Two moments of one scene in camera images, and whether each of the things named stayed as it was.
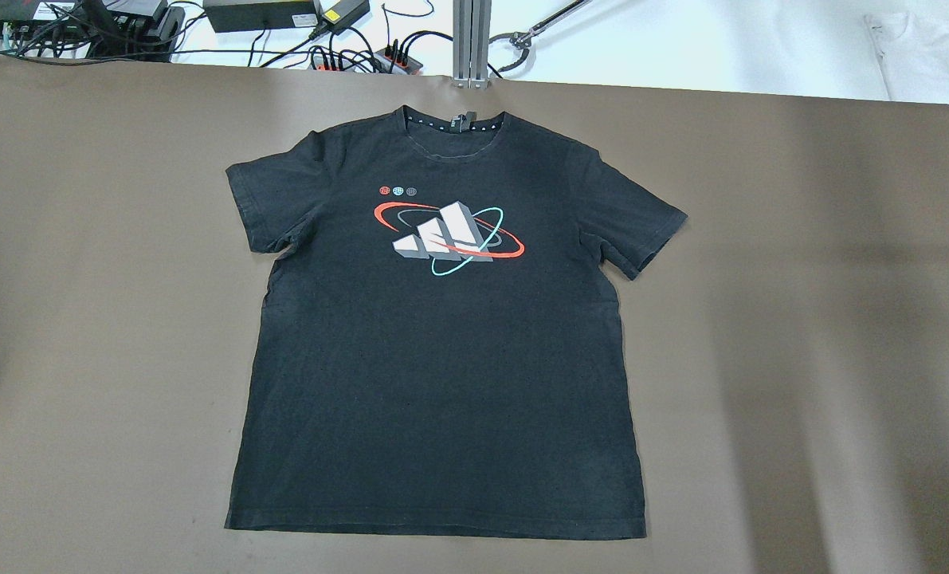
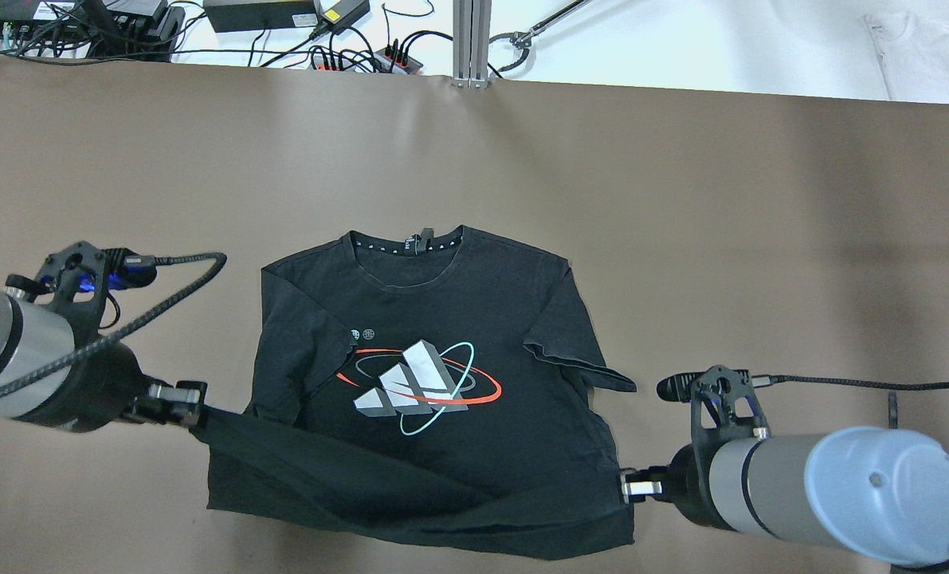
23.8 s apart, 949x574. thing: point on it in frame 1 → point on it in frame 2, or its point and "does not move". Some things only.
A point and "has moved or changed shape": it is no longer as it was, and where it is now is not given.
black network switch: x=6 y=28 does not move
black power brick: x=241 y=15 does not move
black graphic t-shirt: x=438 y=348 has moved or changed shape
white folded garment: x=930 y=56 does not move
